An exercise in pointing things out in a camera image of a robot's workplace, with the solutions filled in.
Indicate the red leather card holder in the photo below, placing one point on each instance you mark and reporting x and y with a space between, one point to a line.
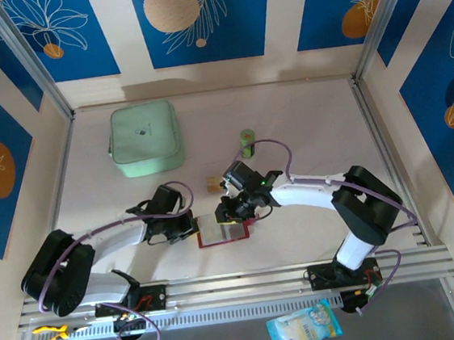
222 239

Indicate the small beige snack box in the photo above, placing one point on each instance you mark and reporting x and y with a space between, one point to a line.
213 184

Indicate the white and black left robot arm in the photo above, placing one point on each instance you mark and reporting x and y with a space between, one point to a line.
112 239

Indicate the green cylindrical can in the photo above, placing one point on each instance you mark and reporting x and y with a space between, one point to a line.
247 141

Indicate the mint green zip case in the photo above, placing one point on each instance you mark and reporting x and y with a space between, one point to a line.
144 138

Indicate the black base connector block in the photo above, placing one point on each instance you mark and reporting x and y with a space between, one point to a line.
352 301
128 328

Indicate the blue and white snack packet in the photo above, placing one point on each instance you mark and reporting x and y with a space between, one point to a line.
302 328

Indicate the aluminium mounting rail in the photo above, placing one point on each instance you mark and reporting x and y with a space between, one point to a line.
239 284

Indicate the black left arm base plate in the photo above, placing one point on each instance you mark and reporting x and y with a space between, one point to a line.
155 297

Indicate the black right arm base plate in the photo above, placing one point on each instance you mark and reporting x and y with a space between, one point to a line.
319 276

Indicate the aluminium table edge rail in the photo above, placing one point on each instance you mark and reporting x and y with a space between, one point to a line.
65 195
392 160

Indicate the aluminium frame post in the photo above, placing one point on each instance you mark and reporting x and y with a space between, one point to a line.
382 19
26 57

